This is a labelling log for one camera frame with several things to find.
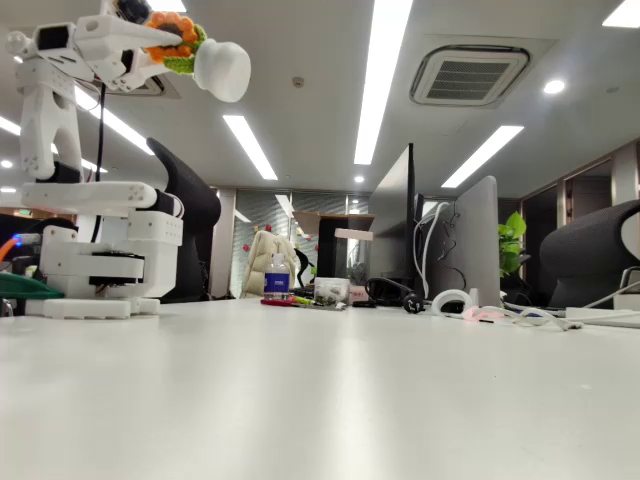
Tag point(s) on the green highlighter pen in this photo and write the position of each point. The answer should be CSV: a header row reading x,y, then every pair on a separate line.
x,y
304,300

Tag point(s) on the red pen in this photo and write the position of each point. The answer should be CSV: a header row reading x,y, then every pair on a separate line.
x,y
277,302

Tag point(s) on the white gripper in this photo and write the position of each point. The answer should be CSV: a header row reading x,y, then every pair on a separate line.
x,y
111,31

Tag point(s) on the ceiling air conditioner vent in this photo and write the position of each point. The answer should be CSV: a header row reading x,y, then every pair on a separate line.
x,y
467,77

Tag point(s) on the open cardboard box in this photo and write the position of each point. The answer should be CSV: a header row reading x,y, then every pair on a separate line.
x,y
320,220

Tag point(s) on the clear bottle with blue label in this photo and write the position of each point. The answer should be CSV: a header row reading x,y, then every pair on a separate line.
x,y
276,282

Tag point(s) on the gripper-mounted camera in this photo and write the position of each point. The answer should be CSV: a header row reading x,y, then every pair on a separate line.
x,y
127,7

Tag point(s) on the clear plastic container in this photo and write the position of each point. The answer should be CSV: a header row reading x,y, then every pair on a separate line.
x,y
332,290

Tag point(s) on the black computer monitor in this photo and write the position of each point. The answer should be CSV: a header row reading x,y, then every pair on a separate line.
x,y
410,210

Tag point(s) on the small pink box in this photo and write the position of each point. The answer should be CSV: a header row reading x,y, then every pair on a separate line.
x,y
358,294

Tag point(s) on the green leafy plant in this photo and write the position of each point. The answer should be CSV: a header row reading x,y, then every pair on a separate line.
x,y
511,240

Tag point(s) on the white round device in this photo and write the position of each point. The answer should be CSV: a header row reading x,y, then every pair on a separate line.
x,y
440,299

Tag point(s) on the black mesh office chair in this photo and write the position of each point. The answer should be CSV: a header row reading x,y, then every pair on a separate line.
x,y
195,210
585,255

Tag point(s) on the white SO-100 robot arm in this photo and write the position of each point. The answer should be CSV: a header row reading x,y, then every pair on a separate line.
x,y
50,130

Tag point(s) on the grey computer monitor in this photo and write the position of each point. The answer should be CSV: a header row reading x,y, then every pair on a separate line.
x,y
480,240

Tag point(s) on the ceiling smoke detector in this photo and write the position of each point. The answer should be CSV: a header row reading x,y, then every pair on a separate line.
x,y
298,82

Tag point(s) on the crochet sunflower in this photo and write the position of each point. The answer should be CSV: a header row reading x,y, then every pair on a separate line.
x,y
222,70

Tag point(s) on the beige padded jacket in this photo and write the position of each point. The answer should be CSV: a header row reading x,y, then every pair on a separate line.
x,y
257,260

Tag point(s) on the long ceiling light strip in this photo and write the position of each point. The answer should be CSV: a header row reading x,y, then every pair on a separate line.
x,y
382,75
249,146
482,156
174,5
625,15
125,131

